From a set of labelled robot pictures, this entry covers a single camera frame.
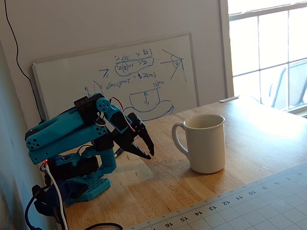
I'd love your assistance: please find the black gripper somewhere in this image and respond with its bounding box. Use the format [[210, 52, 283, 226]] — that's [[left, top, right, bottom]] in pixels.
[[110, 113, 155, 160]]

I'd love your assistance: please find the cream ceramic mug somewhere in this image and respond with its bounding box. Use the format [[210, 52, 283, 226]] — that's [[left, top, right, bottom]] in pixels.
[[171, 114, 226, 174]]

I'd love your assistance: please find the whiteboard with blue writing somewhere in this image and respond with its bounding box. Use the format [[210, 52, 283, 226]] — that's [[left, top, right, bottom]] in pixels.
[[32, 32, 200, 122]]

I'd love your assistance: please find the dark blue table clamp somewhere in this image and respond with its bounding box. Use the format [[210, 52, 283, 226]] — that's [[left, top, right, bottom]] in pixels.
[[33, 180, 87, 216]]

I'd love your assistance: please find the grey gridded cutting mat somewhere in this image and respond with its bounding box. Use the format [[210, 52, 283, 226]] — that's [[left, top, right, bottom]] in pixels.
[[124, 161, 307, 230]]

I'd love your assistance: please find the white framed window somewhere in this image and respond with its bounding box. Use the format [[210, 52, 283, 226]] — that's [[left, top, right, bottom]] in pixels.
[[218, 0, 307, 118]]

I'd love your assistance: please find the outdoor patio chair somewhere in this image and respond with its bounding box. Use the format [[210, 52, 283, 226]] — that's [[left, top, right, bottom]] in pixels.
[[268, 58, 307, 111]]

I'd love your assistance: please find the red white servo wire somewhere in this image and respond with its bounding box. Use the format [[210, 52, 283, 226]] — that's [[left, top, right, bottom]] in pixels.
[[95, 96, 136, 134]]

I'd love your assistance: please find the black power cable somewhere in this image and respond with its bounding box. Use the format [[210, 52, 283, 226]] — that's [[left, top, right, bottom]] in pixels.
[[81, 222, 124, 230]]

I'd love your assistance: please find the white usb cable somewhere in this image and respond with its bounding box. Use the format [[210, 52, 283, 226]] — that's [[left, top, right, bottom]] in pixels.
[[45, 164, 69, 230]]

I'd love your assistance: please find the dark looped cable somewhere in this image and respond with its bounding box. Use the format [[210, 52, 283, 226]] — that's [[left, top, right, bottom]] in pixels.
[[24, 184, 48, 230]]

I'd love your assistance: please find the thin black wall cable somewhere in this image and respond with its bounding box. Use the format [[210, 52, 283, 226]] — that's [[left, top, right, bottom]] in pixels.
[[4, 0, 46, 123]]

